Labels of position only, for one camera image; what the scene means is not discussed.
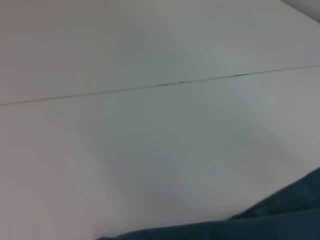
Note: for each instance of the teal printed t-shirt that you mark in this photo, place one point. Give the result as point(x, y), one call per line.
point(250, 225)

